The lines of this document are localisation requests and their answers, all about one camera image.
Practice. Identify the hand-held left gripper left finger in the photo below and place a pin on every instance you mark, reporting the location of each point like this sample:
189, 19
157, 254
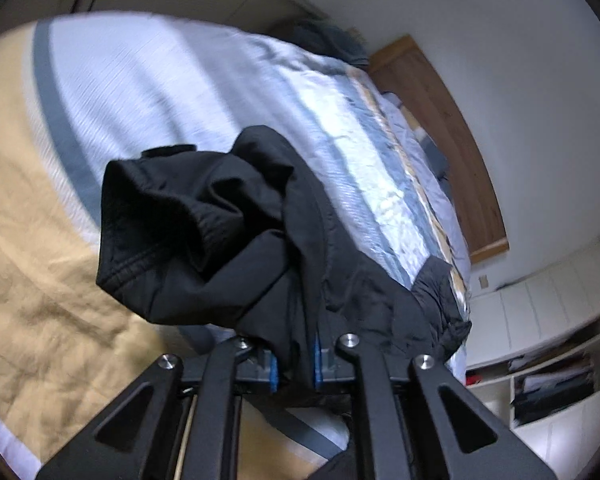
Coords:
272, 376

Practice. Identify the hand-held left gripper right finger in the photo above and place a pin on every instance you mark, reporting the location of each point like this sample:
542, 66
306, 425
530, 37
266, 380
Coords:
316, 366

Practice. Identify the black pants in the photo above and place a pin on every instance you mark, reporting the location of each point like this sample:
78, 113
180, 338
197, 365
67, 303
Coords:
230, 240

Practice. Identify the red item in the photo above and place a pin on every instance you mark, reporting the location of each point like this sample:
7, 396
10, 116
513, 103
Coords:
473, 379

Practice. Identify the dark grey pillow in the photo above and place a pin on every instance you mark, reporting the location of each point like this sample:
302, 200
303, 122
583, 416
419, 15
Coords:
436, 160

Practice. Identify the stack of papers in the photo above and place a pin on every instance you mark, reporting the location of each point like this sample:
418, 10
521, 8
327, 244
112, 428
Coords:
555, 390

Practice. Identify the white shelf cabinet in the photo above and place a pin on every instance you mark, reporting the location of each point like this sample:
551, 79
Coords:
550, 295

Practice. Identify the wooden headboard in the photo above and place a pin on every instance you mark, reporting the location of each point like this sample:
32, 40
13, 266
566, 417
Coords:
445, 125

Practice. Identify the striped duvet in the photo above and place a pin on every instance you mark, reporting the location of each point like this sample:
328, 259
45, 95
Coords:
145, 100

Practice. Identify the dark grey fluffy blanket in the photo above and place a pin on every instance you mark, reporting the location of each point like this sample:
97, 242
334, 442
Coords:
332, 40

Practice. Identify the wall socket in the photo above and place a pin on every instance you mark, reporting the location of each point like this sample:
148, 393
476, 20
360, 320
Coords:
482, 281

